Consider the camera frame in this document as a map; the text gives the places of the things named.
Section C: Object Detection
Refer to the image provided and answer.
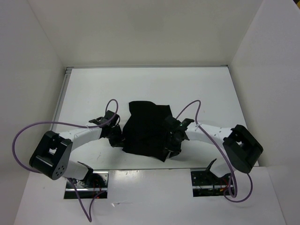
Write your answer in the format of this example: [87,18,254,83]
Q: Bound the black skirt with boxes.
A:
[122,101,172,162]

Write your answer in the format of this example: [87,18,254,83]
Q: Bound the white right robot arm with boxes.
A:
[164,116,263,184]

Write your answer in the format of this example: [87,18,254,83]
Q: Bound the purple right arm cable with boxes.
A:
[175,100,254,203]

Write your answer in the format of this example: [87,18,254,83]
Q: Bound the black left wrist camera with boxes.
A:
[104,110,120,126]

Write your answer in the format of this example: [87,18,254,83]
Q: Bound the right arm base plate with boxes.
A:
[190,169,234,197]

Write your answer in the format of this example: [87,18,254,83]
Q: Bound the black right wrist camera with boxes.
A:
[163,115,181,131]

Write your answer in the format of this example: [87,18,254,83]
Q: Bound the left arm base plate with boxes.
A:
[64,171,109,199]

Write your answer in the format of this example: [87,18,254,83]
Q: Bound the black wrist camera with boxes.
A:
[163,115,181,131]
[104,110,120,126]

